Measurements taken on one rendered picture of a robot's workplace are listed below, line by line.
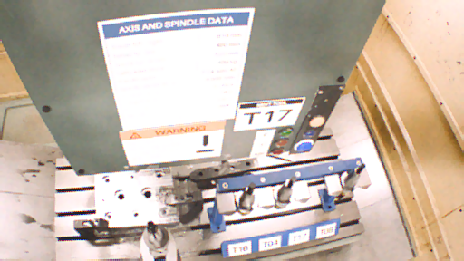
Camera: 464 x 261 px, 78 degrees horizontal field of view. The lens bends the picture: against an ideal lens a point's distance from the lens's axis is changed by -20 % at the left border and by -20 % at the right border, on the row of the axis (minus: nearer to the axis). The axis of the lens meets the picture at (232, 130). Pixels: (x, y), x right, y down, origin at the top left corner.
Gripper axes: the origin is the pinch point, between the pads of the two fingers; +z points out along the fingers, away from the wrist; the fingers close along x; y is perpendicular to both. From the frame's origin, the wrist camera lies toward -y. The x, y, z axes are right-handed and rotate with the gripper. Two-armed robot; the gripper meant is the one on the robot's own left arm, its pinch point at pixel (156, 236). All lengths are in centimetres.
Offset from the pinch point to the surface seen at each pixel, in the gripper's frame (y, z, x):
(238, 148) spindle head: -32.7, 4.4, 17.6
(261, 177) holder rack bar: 6.5, 15.0, 31.0
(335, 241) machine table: 42, -3, 64
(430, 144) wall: 9, 17, 101
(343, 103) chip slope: 47, 64, 94
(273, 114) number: -42.0, 4.3, 21.7
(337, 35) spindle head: -58, 5, 27
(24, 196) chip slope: 58, 39, -68
